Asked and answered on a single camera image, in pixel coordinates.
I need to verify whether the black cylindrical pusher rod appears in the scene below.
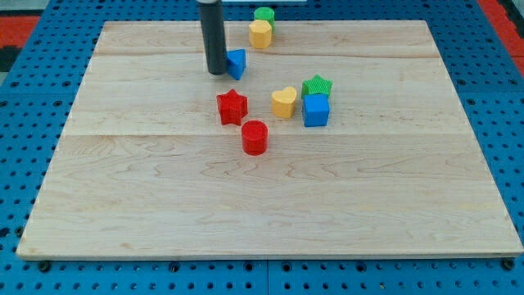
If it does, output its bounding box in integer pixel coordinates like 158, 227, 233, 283
197, 0, 227, 75

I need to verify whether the blue triangle block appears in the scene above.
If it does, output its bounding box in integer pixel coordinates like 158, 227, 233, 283
226, 48, 246, 80

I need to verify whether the red star block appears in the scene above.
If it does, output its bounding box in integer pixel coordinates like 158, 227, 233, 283
216, 89, 248, 125

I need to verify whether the green star block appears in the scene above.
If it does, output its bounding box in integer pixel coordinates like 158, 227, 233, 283
301, 75, 333, 98

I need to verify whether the green cylinder block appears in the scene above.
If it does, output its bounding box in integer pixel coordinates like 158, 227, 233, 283
253, 7, 275, 29

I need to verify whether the yellow hexagon block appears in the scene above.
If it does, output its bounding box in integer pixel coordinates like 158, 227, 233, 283
248, 20, 273, 49

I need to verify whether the yellow heart block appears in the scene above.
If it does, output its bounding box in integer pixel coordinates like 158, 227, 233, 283
271, 87, 297, 119

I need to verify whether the red cylinder block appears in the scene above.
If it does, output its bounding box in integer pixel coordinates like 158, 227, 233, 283
241, 120, 269, 156

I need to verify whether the blue cube block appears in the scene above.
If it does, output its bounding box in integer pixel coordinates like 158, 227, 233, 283
302, 93, 330, 127

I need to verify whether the light wooden board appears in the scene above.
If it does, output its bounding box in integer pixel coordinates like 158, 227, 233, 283
16, 20, 523, 261

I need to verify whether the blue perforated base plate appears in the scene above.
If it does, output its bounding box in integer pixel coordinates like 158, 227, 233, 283
1, 1, 523, 294

